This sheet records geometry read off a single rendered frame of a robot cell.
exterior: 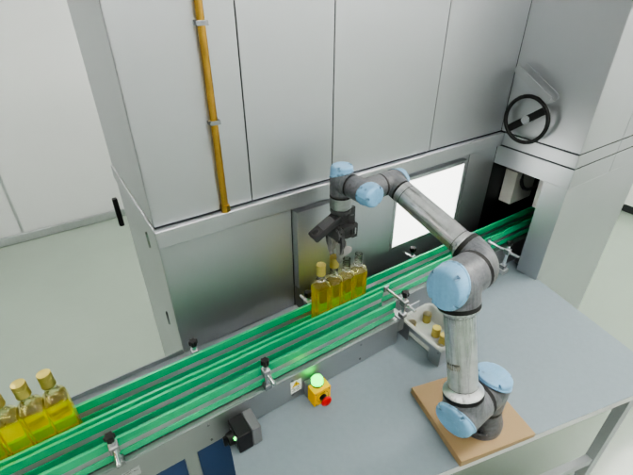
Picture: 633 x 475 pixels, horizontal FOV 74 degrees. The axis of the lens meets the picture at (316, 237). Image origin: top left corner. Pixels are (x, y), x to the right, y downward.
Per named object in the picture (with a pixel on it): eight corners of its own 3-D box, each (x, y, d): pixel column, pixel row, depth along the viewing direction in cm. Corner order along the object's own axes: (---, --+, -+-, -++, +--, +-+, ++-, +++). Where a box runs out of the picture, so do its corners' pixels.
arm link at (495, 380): (511, 402, 135) (524, 374, 128) (489, 426, 128) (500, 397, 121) (478, 379, 143) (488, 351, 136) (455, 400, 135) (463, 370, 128)
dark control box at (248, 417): (251, 422, 142) (250, 407, 138) (263, 441, 137) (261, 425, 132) (229, 435, 138) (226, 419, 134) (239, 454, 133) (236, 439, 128)
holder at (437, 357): (417, 310, 190) (420, 296, 185) (467, 349, 170) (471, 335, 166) (389, 324, 182) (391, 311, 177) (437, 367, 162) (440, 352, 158)
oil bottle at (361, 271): (356, 300, 176) (359, 257, 164) (365, 307, 172) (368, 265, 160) (346, 304, 173) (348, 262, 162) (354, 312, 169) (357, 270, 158)
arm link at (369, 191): (394, 179, 129) (368, 169, 136) (367, 188, 122) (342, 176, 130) (391, 203, 133) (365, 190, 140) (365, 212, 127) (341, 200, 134)
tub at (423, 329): (427, 316, 186) (430, 301, 181) (468, 348, 170) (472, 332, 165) (397, 332, 178) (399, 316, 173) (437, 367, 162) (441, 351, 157)
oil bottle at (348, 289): (346, 304, 173) (348, 262, 162) (354, 313, 169) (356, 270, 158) (334, 310, 170) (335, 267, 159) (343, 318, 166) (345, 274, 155)
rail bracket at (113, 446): (127, 455, 120) (115, 427, 113) (134, 478, 114) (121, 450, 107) (112, 464, 118) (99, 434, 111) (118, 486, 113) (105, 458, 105)
